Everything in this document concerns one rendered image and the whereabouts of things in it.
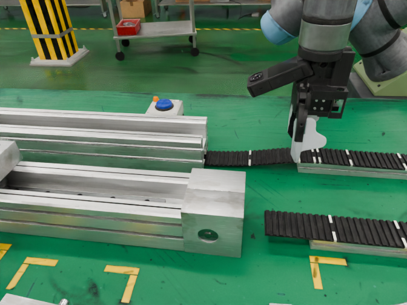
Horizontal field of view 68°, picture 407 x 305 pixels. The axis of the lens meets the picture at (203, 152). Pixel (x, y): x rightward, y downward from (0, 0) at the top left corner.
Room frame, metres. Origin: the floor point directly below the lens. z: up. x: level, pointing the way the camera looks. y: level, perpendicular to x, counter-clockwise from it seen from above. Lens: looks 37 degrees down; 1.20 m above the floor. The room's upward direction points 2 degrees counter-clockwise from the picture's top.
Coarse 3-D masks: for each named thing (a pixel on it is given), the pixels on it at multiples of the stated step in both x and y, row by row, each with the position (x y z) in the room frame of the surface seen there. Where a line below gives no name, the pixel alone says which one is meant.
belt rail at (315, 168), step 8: (304, 168) 0.48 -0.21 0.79; (312, 168) 0.48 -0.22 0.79; (320, 168) 0.48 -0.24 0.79; (328, 168) 0.48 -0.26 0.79; (336, 168) 0.47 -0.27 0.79; (344, 168) 0.47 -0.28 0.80; (352, 168) 0.46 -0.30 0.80; (360, 168) 0.46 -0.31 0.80; (368, 168) 0.46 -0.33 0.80; (376, 168) 0.46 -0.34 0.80; (360, 176) 0.46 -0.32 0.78; (368, 176) 0.46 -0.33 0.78; (376, 176) 0.46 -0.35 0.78; (384, 176) 0.45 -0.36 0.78; (392, 176) 0.45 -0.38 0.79; (400, 176) 0.45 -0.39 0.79
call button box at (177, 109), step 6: (174, 102) 0.70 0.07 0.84; (180, 102) 0.70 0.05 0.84; (150, 108) 0.67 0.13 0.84; (156, 108) 0.67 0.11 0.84; (168, 108) 0.67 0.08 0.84; (174, 108) 0.67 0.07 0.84; (180, 108) 0.68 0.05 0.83; (162, 114) 0.64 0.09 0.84; (168, 114) 0.64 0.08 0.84; (174, 114) 0.64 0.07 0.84; (180, 114) 0.68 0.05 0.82
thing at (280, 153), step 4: (284, 148) 0.53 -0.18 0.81; (276, 152) 0.52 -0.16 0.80; (280, 152) 0.52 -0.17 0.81; (284, 152) 0.51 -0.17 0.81; (276, 156) 0.51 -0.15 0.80; (280, 156) 0.50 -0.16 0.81; (284, 156) 0.50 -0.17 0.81; (276, 160) 0.49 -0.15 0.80; (280, 160) 0.49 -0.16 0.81; (284, 160) 0.48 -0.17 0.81
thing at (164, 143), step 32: (0, 128) 0.56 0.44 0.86; (32, 128) 0.56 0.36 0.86; (64, 128) 0.55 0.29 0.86; (96, 128) 0.60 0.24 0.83; (128, 128) 0.58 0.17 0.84; (160, 128) 0.57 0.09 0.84; (192, 128) 0.56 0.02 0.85; (32, 160) 0.55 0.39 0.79; (64, 160) 0.54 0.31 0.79; (96, 160) 0.52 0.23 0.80; (128, 160) 0.51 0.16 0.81; (160, 160) 0.50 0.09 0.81; (192, 160) 0.50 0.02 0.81
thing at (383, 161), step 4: (376, 152) 0.49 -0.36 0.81; (380, 152) 0.49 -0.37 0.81; (376, 156) 0.48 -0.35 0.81; (380, 156) 0.48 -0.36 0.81; (384, 156) 0.48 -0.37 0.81; (380, 160) 0.47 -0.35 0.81; (384, 160) 0.47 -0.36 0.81; (380, 164) 0.46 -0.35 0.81; (384, 164) 0.46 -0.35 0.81; (388, 164) 0.46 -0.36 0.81; (380, 168) 0.45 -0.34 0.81; (384, 168) 0.45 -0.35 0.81; (388, 168) 0.45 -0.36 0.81
